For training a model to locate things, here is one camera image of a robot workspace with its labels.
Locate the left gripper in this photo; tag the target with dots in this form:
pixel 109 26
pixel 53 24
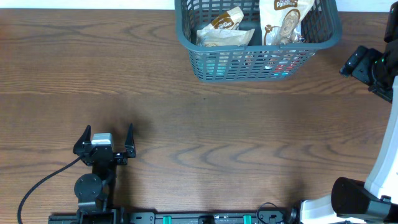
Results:
pixel 122 159

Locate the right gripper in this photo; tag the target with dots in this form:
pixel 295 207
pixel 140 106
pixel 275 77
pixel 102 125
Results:
pixel 359 66

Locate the blue multicolour snack pack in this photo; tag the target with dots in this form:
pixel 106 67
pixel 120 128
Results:
pixel 283 63

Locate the beige brown snack bag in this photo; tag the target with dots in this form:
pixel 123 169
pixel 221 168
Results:
pixel 223 37
pixel 281 20

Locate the mint green snack packet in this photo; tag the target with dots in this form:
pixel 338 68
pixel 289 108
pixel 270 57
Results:
pixel 215 66

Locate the beige snack bag top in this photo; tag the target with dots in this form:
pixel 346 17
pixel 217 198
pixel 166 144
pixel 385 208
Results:
pixel 228 20

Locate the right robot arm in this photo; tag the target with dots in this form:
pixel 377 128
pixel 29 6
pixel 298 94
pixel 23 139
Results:
pixel 375 199

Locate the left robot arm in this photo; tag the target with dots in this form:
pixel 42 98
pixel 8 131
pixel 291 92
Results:
pixel 95 190

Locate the grey plastic basket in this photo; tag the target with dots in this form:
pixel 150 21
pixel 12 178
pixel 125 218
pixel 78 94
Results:
pixel 256 61

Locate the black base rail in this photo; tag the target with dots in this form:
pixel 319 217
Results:
pixel 264 216

